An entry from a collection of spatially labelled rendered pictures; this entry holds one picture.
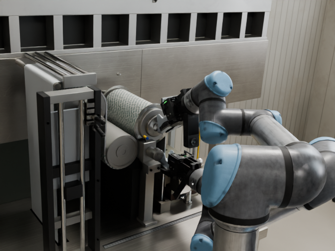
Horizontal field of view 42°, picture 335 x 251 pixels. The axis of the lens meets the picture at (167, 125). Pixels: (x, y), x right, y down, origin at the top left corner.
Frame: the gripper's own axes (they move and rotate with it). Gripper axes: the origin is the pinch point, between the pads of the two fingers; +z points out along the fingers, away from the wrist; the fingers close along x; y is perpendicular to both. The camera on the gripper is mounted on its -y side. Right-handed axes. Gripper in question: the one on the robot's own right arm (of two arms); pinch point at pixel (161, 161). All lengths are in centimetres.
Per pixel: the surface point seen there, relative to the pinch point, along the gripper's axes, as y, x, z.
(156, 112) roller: 20.9, 5.8, -3.4
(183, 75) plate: 21.9, -31.7, 30.1
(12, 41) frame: 41, 42, 31
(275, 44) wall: 1, -251, 165
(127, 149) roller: 9.2, 16.1, -2.8
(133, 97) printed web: 22.4, 6.8, 9.7
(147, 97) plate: 14.4, -13.2, 30.1
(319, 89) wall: -47, -309, 147
